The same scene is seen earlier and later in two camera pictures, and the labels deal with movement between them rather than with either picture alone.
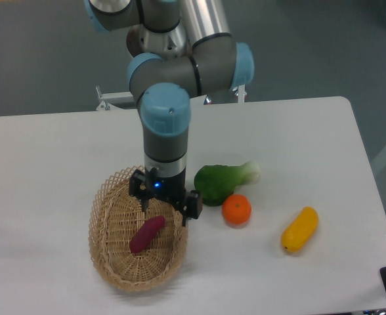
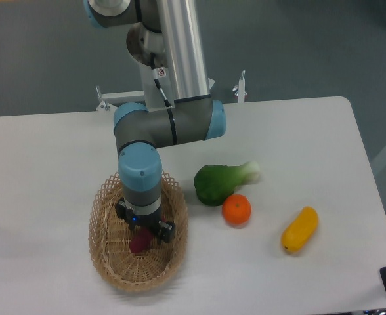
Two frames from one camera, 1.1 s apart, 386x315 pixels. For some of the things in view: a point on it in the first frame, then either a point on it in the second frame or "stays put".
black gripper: [143, 184] -> [149, 221]
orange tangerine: [236, 210] stays put
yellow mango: [300, 230] stays put
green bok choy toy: [214, 182] stays put
